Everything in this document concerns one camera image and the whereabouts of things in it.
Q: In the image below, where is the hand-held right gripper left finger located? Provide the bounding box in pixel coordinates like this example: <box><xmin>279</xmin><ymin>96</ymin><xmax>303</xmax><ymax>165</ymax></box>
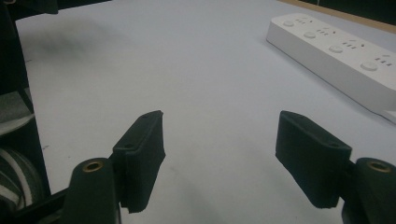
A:
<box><xmin>111</xmin><ymin>109</ymin><xmax>166</xmax><ymax>215</ymax></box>

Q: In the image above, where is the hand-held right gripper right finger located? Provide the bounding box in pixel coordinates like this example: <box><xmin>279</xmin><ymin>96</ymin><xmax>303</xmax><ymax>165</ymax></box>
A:
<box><xmin>275</xmin><ymin>110</ymin><xmax>353</xmax><ymax>209</ymax></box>

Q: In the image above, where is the white power strip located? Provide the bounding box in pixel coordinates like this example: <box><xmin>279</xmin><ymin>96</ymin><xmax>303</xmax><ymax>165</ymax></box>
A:
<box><xmin>265</xmin><ymin>12</ymin><xmax>396</xmax><ymax>125</ymax></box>

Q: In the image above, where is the grey striped cloth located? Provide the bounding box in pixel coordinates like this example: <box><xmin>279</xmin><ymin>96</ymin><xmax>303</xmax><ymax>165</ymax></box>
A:
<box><xmin>0</xmin><ymin>88</ymin><xmax>43</xmax><ymax>216</ymax></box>

